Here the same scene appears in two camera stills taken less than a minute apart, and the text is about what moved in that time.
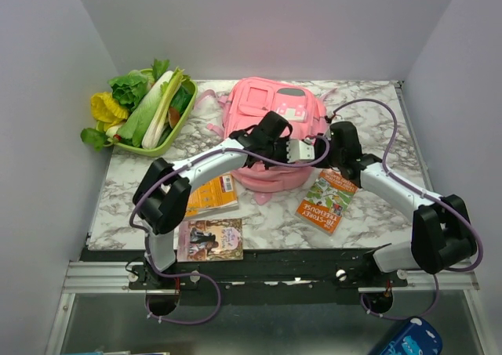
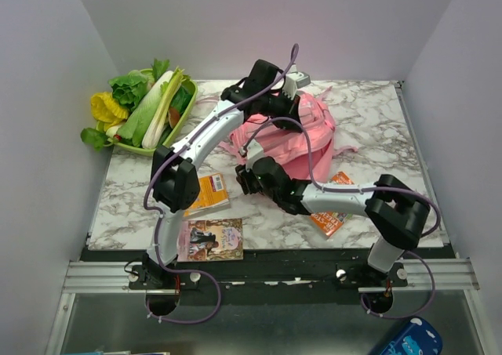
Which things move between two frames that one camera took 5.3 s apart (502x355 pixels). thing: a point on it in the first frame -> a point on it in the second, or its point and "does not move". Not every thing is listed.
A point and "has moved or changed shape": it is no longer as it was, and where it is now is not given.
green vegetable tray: [143, 152] does not move
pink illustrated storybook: [209, 240] does not move
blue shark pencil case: [417, 336] does not move
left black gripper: [282, 142] -> [289, 110]
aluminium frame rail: [100, 277] does not move
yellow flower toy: [106, 109] does not move
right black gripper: [324, 164] -> [243, 177]
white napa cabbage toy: [147, 119] does not move
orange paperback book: [215, 197] has moved or changed shape
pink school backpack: [304, 106] has moved or changed shape
